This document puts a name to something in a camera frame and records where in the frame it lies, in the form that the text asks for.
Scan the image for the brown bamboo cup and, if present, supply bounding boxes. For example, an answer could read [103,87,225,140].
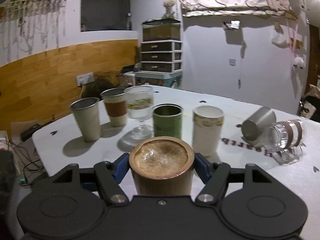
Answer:
[129,137,195,197]

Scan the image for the white paper-pattern cup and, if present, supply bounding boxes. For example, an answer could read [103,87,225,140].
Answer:
[192,105,225,157]

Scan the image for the stainless steel cup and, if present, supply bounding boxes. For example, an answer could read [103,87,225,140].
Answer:
[241,107,276,141]

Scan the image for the cream cup brown sleeve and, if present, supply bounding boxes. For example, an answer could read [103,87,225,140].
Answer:
[100,88,127,127]

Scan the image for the cream steel tumbler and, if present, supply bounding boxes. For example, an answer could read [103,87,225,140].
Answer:
[70,97,101,142]

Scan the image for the green tin can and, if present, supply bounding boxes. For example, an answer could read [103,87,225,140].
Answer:
[152,103,183,139]

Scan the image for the clear glass mug brown bands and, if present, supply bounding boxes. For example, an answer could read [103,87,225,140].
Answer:
[262,119,306,166]

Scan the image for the ribbed glass goblet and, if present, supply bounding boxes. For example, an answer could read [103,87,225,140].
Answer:
[124,86,153,139]

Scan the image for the white drawer unit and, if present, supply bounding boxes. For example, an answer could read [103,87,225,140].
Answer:
[141,40,183,73]

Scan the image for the white plush toy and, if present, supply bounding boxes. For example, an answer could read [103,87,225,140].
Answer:
[292,56,304,69]

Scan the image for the white hanging bag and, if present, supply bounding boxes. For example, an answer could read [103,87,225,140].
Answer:
[271,32,288,48]

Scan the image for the glass fish tank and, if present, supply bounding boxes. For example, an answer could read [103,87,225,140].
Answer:
[142,18,181,42]

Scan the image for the dried flower vase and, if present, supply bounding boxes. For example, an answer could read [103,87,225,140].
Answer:
[162,0,176,19]

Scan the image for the wall socket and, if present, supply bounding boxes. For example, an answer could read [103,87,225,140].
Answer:
[229,59,236,66]

